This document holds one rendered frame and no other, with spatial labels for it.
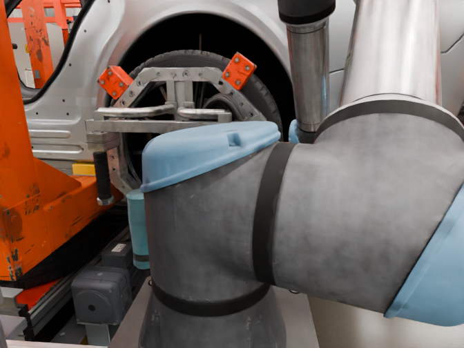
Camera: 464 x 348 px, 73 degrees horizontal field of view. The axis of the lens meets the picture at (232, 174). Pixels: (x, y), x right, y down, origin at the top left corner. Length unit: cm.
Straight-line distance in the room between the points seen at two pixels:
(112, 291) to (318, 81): 95
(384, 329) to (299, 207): 154
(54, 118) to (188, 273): 135
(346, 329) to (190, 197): 148
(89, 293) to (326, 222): 111
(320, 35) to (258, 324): 48
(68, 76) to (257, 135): 131
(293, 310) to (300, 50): 43
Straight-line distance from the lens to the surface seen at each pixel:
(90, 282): 126
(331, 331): 163
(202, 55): 109
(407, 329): 177
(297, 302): 43
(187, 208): 23
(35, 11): 441
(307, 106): 70
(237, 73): 98
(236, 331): 29
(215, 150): 21
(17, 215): 110
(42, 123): 156
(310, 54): 62
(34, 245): 117
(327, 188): 21
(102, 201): 94
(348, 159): 22
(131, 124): 88
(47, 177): 122
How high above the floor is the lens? 109
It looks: 17 degrees down
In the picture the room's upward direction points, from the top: straight up
